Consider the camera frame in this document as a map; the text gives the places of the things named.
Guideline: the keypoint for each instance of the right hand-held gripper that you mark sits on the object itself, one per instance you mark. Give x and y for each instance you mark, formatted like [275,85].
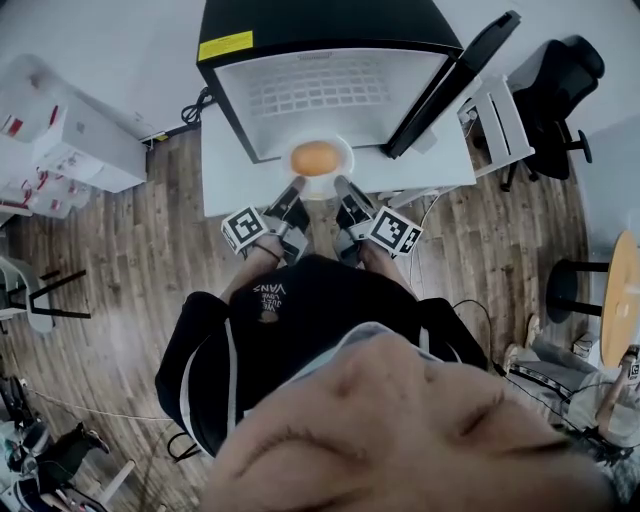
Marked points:
[395,231]

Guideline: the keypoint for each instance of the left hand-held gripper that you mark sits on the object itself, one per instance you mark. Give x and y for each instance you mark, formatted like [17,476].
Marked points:
[244,230]

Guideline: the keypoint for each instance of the white round plate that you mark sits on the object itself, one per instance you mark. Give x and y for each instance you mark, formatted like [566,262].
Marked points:
[320,187]

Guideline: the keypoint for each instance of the orange round food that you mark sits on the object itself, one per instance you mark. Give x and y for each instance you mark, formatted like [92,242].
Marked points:
[313,158]

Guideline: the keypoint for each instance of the person's right forearm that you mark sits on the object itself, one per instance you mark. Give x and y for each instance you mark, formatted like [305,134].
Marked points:
[387,270]

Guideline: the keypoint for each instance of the person's left forearm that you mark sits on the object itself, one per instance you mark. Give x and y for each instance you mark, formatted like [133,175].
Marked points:
[250,275]

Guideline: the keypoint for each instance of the white table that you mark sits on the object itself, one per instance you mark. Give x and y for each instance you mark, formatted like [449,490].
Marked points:
[400,172]

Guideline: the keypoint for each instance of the person's black t-shirt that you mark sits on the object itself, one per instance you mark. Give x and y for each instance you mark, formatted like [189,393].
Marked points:
[310,310]

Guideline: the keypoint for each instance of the white wooden chair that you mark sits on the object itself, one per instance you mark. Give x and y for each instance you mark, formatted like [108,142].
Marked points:
[500,120]

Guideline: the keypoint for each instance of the white boxes stack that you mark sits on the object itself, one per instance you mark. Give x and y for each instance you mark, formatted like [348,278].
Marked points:
[100,145]

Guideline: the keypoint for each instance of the black office chair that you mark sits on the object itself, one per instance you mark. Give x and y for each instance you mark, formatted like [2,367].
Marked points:
[555,100]

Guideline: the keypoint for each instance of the black round table base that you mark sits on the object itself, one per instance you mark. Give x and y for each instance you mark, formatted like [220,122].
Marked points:
[562,290]

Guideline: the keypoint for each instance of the clear bins with red latches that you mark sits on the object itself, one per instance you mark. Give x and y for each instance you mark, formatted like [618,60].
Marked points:
[45,195]

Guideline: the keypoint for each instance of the person's face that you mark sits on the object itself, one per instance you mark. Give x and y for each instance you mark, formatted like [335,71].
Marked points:
[400,440]

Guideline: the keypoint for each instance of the white chair with black legs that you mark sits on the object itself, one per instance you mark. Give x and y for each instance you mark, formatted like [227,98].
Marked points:
[37,310]

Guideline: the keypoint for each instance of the small white box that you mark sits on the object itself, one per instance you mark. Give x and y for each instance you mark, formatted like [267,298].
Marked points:
[582,346]

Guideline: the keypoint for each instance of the large clear plastic bin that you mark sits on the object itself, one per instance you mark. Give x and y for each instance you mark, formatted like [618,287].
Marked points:
[25,95]

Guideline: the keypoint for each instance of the round wooden table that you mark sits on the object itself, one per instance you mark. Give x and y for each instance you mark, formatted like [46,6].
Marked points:
[620,300]

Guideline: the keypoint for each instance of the wooden table leg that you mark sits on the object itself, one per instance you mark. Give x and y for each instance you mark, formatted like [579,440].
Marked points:
[117,480]

